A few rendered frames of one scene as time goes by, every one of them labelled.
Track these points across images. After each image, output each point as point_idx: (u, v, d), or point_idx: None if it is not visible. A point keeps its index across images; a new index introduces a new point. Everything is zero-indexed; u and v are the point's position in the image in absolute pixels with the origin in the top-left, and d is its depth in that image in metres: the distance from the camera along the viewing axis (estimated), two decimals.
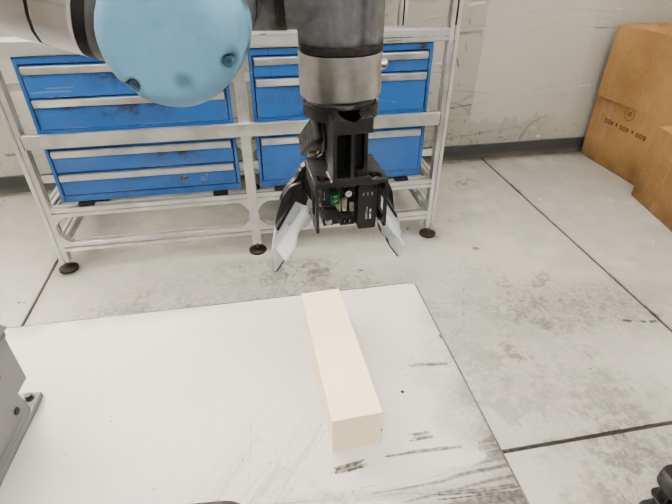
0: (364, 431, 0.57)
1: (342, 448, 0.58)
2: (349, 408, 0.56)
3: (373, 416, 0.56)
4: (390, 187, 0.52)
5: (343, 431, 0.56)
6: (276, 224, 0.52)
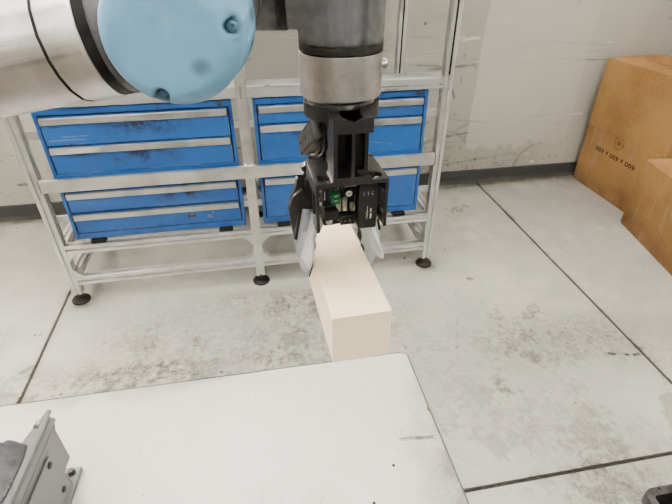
0: (370, 336, 0.48)
1: (344, 358, 0.49)
2: (352, 307, 0.47)
3: (381, 315, 0.47)
4: (384, 199, 0.53)
5: (345, 334, 0.47)
6: (293, 234, 0.53)
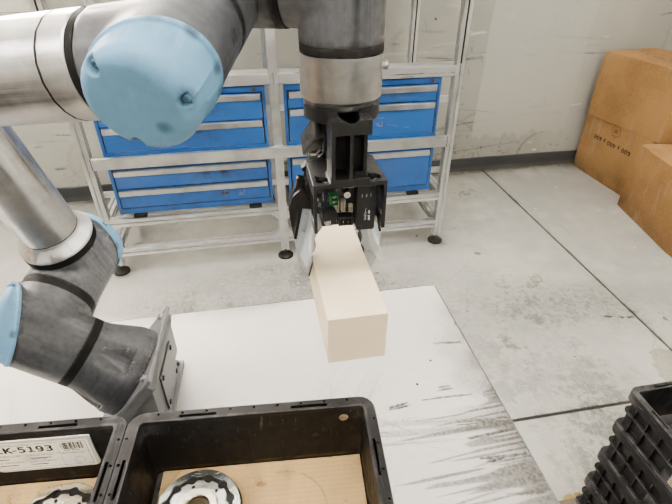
0: (366, 338, 0.48)
1: (340, 359, 0.49)
2: (348, 308, 0.47)
3: (377, 317, 0.47)
4: None
5: (341, 335, 0.47)
6: (293, 233, 0.54)
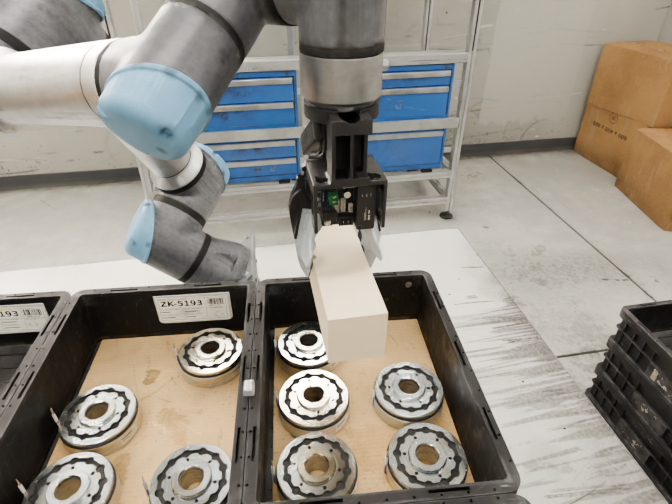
0: (366, 338, 0.48)
1: (340, 359, 0.49)
2: (349, 308, 0.47)
3: (377, 317, 0.47)
4: None
5: (341, 335, 0.47)
6: (293, 233, 0.54)
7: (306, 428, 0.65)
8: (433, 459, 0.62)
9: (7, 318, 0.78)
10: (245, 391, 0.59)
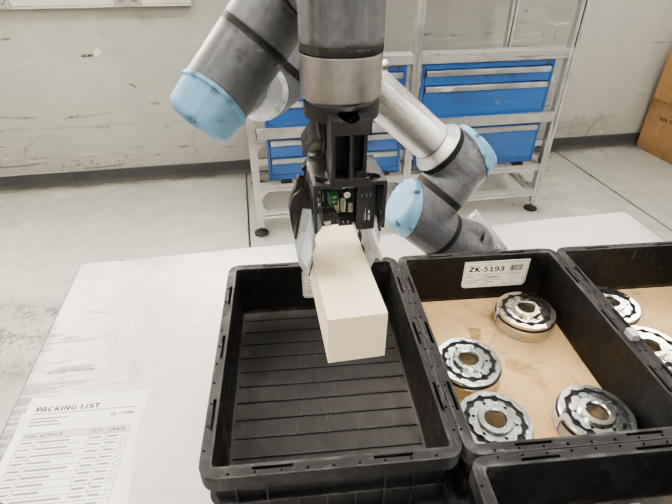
0: (366, 338, 0.48)
1: (340, 359, 0.49)
2: (348, 308, 0.47)
3: (377, 317, 0.47)
4: None
5: (341, 335, 0.47)
6: (293, 233, 0.54)
7: None
8: None
9: None
10: (635, 336, 0.67)
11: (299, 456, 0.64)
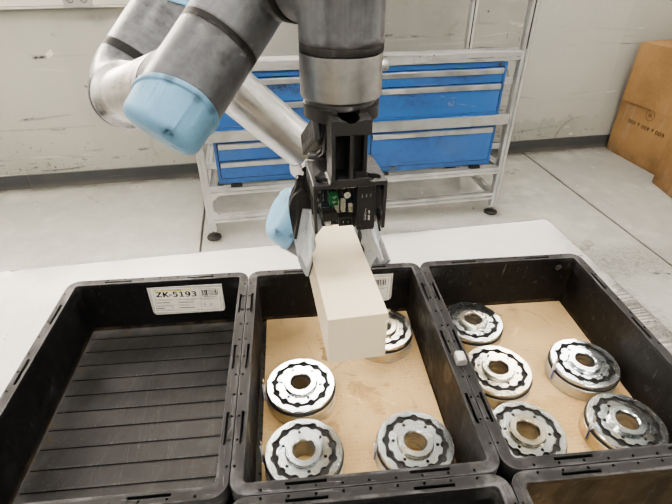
0: (366, 338, 0.48)
1: (340, 359, 0.49)
2: (349, 308, 0.47)
3: (377, 317, 0.47)
4: None
5: (341, 335, 0.47)
6: (293, 233, 0.54)
7: (500, 397, 0.69)
8: (627, 426, 0.66)
9: (185, 298, 0.82)
10: (460, 360, 0.63)
11: (93, 490, 0.60)
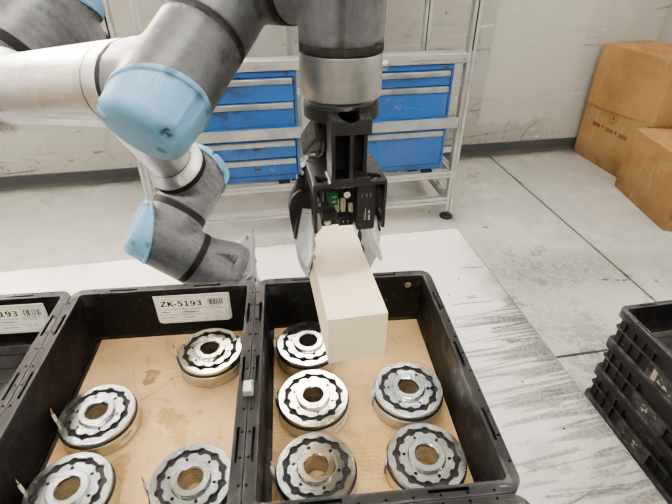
0: (366, 338, 0.48)
1: (340, 359, 0.49)
2: (348, 308, 0.47)
3: (377, 317, 0.47)
4: None
5: (341, 335, 0.47)
6: (293, 233, 0.54)
7: (305, 428, 0.65)
8: (432, 459, 0.62)
9: (7, 318, 0.78)
10: (245, 391, 0.59)
11: None
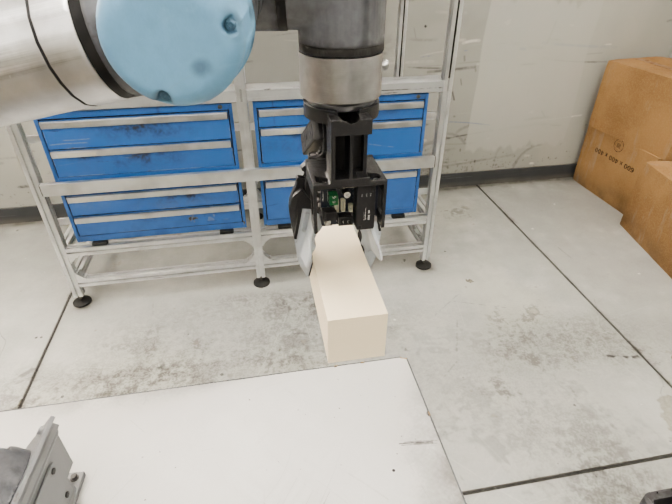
0: (366, 338, 0.48)
1: (340, 359, 0.49)
2: (348, 308, 0.47)
3: (377, 318, 0.47)
4: None
5: (341, 335, 0.47)
6: (293, 233, 0.54)
7: None
8: None
9: None
10: None
11: None
